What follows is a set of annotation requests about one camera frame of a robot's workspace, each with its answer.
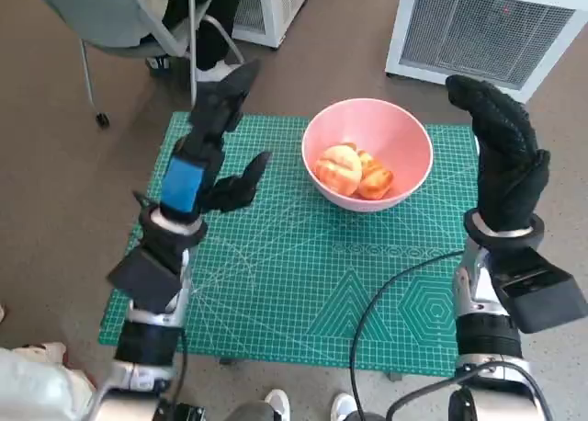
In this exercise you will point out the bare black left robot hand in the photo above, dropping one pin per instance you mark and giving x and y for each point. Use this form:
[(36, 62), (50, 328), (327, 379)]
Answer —
[(184, 186)]

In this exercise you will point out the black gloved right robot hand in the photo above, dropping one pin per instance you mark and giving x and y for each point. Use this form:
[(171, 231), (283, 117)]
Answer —
[(505, 173)]

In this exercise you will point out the long braided toy bread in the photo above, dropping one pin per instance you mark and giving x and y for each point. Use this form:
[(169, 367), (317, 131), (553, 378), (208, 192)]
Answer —
[(376, 182)]

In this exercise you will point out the pink bowl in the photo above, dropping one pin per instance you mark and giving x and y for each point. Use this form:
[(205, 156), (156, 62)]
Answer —
[(367, 122)]

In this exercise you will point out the round toy bread bun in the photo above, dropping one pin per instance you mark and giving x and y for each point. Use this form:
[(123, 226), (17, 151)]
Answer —
[(340, 168)]

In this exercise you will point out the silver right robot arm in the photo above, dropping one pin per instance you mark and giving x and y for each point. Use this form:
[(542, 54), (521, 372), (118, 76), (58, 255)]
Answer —
[(487, 338)]

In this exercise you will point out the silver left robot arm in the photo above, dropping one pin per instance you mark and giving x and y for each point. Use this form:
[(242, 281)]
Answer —
[(147, 343)]

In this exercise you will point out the green cutting mat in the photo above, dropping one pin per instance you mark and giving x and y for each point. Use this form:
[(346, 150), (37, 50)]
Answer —
[(275, 278)]

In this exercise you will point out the large white mesh cabinet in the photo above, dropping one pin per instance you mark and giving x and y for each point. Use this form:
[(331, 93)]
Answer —
[(482, 35)]

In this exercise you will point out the person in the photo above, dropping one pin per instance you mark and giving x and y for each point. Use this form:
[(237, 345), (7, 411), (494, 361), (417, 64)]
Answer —
[(41, 389), (211, 35)]

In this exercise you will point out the grey chair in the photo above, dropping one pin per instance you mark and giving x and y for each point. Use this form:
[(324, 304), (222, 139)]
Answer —
[(101, 12)]

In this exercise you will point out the small white mesh cabinet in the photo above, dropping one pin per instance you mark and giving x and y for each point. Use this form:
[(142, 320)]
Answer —
[(285, 3)]

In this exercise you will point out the black box device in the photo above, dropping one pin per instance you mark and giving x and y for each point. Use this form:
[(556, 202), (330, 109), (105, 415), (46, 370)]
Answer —
[(184, 413)]

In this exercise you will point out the white shoe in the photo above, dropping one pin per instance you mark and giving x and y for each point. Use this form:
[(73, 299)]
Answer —
[(343, 406), (277, 405)]

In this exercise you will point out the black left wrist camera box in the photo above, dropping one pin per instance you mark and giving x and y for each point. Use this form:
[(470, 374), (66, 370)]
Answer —
[(144, 278)]

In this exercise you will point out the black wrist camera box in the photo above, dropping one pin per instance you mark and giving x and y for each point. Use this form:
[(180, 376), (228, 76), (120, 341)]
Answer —
[(542, 292), (144, 278)]

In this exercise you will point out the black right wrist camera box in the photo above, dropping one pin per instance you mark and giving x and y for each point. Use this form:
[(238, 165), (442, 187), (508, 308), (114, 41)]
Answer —
[(542, 292)]

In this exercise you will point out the dark table bracket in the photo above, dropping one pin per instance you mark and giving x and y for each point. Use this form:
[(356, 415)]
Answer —
[(393, 377)]

